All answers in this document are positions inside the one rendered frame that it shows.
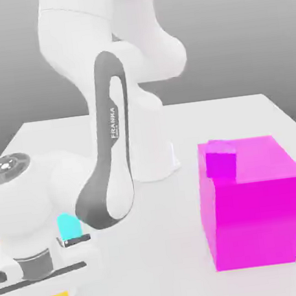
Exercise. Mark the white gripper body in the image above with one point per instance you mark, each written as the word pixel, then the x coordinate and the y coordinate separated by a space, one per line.
pixel 37 288

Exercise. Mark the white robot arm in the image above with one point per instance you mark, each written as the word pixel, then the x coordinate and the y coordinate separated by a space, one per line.
pixel 75 68

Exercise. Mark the small cyan cube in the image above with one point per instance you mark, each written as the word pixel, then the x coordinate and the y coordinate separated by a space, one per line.
pixel 69 226

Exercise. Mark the small magenta cube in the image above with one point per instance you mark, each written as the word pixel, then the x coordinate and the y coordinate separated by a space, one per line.
pixel 220 165

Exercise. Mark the large magenta box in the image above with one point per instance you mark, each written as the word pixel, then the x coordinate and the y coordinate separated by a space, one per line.
pixel 258 218

